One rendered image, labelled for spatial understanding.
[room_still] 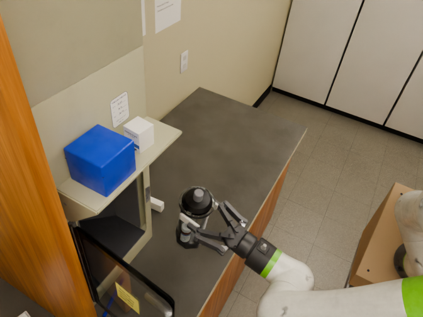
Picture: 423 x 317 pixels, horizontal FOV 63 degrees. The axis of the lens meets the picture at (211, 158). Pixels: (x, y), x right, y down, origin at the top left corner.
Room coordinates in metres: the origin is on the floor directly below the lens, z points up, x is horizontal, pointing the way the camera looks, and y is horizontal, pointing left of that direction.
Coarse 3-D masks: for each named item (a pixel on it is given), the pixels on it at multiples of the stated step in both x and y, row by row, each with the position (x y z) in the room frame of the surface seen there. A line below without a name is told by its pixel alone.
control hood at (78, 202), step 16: (160, 128) 0.70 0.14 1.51; (160, 144) 0.64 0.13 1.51; (144, 160) 0.58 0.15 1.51; (64, 192) 0.46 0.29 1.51; (80, 192) 0.46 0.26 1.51; (96, 192) 0.47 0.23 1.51; (112, 192) 0.47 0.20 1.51; (64, 208) 0.46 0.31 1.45; (80, 208) 0.43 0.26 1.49; (96, 208) 0.43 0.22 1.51
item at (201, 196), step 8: (184, 192) 0.69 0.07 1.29; (192, 192) 0.68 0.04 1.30; (200, 192) 0.66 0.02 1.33; (184, 200) 0.65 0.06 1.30; (192, 200) 0.66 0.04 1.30; (200, 200) 0.65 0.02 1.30; (208, 200) 0.66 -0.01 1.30; (192, 208) 0.63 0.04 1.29; (200, 208) 0.63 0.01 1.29; (208, 208) 0.64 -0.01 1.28
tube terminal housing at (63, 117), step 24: (96, 72) 0.61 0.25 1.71; (120, 72) 0.68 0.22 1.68; (144, 72) 0.75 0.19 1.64; (72, 96) 0.55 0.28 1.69; (96, 96) 0.60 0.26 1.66; (144, 96) 0.75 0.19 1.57; (48, 120) 0.49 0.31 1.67; (72, 120) 0.54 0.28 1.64; (96, 120) 0.59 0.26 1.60; (48, 144) 0.48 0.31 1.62; (144, 192) 0.73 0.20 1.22; (144, 216) 0.76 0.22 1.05; (144, 240) 0.71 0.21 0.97
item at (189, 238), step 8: (208, 192) 0.70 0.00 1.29; (184, 208) 0.63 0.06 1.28; (200, 216) 0.62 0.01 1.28; (208, 216) 0.66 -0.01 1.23; (184, 224) 0.64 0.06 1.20; (200, 224) 0.64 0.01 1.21; (184, 232) 0.64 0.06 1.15; (192, 232) 0.64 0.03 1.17; (184, 240) 0.65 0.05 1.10; (192, 240) 0.64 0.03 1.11
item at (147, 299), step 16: (96, 256) 0.42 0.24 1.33; (112, 256) 0.39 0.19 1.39; (96, 272) 0.43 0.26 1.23; (112, 272) 0.40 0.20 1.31; (128, 272) 0.36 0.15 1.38; (96, 288) 0.44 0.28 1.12; (112, 288) 0.40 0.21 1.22; (128, 288) 0.37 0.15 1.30; (144, 288) 0.34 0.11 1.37; (112, 304) 0.41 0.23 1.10; (144, 304) 0.34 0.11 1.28; (160, 304) 0.32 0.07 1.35
